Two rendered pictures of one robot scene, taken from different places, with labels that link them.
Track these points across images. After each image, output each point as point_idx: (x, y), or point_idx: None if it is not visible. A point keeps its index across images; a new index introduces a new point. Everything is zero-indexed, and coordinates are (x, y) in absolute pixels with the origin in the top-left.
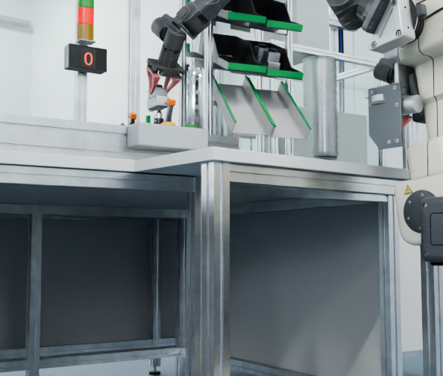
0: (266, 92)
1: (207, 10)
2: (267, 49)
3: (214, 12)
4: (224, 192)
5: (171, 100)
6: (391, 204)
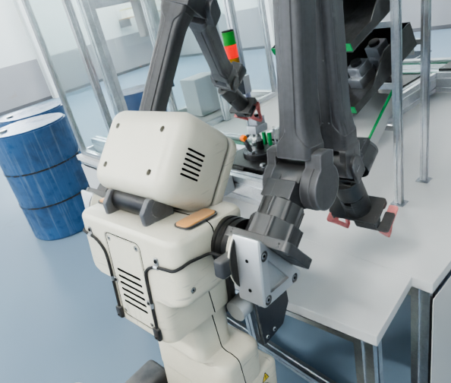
0: (383, 98)
1: (215, 77)
2: (373, 49)
3: (221, 77)
4: None
5: (240, 138)
6: (415, 301)
